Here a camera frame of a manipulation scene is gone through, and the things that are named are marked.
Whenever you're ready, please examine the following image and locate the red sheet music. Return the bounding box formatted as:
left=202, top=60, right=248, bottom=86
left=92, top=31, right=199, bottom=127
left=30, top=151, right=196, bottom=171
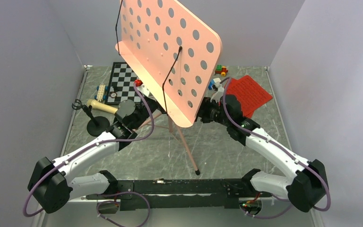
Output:
left=242, top=106, right=256, bottom=118
left=226, top=75, right=273, bottom=110

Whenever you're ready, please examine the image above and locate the black white chessboard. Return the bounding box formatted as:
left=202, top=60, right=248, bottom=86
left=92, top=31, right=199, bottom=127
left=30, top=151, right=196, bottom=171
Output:
left=105, top=62, right=140, bottom=105

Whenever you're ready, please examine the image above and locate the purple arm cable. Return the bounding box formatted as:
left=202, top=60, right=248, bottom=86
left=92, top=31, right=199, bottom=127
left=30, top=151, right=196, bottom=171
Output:
left=22, top=79, right=156, bottom=227
left=221, top=77, right=331, bottom=220

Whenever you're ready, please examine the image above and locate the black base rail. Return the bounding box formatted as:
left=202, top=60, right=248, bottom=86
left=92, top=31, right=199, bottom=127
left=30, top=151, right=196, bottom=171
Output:
left=85, top=178, right=270, bottom=213

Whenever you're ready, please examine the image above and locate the gold microphone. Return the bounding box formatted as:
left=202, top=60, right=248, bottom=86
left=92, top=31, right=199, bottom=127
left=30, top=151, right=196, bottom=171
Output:
left=86, top=99, right=118, bottom=114

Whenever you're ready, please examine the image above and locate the pink music stand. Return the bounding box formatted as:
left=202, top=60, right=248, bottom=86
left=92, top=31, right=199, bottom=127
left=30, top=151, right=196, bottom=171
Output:
left=114, top=0, right=224, bottom=176

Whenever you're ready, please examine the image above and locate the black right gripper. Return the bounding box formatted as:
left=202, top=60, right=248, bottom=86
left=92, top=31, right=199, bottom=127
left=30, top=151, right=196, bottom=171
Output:
left=183, top=96, right=231, bottom=127

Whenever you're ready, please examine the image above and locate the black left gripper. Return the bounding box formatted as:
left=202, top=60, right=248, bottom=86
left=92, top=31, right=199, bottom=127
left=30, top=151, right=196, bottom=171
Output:
left=132, top=85, right=180, bottom=129

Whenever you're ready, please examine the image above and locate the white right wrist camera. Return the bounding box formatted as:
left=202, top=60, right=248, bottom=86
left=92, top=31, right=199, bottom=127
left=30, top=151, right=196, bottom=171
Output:
left=210, top=82, right=225, bottom=102

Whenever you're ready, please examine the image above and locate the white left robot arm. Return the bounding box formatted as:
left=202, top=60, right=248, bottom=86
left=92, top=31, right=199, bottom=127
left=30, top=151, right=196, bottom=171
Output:
left=27, top=98, right=159, bottom=213

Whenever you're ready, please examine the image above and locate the blue toy block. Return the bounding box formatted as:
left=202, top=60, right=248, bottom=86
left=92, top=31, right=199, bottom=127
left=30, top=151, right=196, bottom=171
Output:
left=208, top=78, right=222, bottom=91

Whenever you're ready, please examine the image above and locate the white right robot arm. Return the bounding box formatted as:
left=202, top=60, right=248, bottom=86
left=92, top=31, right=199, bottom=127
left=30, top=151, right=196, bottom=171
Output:
left=198, top=95, right=331, bottom=212

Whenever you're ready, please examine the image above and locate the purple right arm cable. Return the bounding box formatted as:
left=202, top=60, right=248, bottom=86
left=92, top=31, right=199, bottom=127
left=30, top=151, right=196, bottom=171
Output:
left=221, top=77, right=331, bottom=220

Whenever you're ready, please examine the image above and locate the black microphone stand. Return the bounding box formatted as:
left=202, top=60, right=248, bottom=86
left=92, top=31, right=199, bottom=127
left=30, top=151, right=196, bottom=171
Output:
left=71, top=99, right=110, bottom=137

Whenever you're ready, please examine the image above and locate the white blue toy brick car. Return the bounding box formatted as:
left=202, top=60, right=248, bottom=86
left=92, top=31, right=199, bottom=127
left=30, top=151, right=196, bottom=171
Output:
left=95, top=84, right=110, bottom=103

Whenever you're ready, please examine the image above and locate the orange yellow toy piece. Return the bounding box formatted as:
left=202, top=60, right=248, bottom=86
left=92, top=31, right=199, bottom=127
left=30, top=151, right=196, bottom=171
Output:
left=214, top=65, right=228, bottom=77

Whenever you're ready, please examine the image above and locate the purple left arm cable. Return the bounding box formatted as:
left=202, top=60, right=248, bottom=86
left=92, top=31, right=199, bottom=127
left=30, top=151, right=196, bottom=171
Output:
left=22, top=79, right=156, bottom=227

